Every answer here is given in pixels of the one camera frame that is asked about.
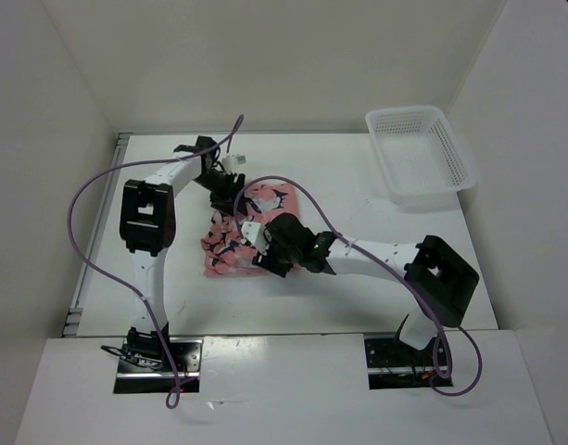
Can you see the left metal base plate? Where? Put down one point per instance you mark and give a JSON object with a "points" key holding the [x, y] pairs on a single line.
{"points": [[137, 375]]}

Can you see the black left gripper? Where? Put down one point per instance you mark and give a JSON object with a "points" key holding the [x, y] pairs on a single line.
{"points": [[229, 198]]}

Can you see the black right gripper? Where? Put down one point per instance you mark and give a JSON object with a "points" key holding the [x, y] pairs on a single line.
{"points": [[266, 260]]}

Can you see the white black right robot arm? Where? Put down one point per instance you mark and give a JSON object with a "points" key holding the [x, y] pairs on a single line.
{"points": [[441, 281]]}

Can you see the white plastic basket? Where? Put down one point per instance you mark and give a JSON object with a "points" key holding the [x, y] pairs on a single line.
{"points": [[423, 164]]}

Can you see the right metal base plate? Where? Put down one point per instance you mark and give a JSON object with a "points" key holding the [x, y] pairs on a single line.
{"points": [[392, 364]]}

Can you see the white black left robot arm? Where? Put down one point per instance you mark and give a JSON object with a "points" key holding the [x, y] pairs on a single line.
{"points": [[148, 228]]}

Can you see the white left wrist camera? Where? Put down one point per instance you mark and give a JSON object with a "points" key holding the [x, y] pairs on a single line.
{"points": [[231, 163]]}

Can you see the pink shark print shorts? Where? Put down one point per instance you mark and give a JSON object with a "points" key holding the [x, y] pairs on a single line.
{"points": [[232, 243]]}

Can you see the aluminium table edge rail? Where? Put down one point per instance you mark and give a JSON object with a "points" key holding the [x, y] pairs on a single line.
{"points": [[74, 316]]}

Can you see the metal base plate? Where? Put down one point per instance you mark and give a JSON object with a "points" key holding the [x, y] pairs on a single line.
{"points": [[137, 375], [392, 364]]}

